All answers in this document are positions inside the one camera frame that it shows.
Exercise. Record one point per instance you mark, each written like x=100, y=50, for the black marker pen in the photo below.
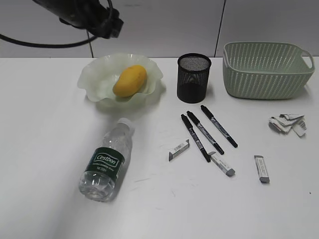
x=203, y=130
x=211, y=117
x=190, y=129

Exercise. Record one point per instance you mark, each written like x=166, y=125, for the waste paper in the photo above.
x=284, y=123

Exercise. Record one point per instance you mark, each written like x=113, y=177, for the translucent green wavy plate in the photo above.
x=100, y=76

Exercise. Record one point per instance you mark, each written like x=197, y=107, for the black mesh pen holder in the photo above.
x=192, y=77

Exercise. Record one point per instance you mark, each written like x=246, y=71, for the grey eraser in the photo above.
x=221, y=164
x=178, y=150
x=261, y=169

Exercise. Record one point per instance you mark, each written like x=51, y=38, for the green plastic basket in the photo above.
x=265, y=70

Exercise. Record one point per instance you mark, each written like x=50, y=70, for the clear water bottle green label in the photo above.
x=100, y=177

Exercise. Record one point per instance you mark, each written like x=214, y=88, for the yellow mango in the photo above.
x=130, y=81

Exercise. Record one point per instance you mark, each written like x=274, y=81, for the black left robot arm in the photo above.
x=91, y=15

